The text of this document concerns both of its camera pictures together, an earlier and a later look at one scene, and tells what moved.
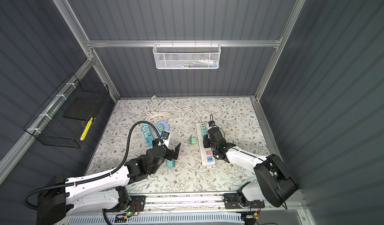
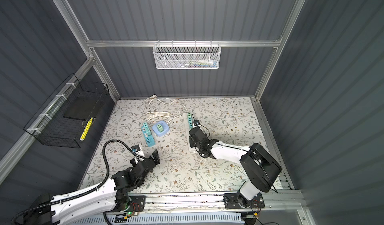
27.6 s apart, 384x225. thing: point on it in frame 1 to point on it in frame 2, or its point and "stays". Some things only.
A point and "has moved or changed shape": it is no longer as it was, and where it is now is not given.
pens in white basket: (199, 63) stays
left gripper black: (170, 155) to (156, 158)
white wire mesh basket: (186, 56) stays
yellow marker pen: (83, 135) stays
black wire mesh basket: (67, 118) stays
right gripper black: (206, 141) to (192, 142)
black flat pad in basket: (83, 108) stays
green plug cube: (160, 127) stays
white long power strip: (207, 154) has moved or changed shape
